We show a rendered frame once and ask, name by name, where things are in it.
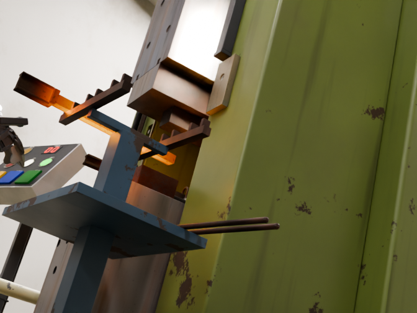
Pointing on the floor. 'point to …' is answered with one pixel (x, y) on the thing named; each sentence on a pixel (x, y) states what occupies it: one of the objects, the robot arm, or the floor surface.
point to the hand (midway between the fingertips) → (22, 162)
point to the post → (14, 256)
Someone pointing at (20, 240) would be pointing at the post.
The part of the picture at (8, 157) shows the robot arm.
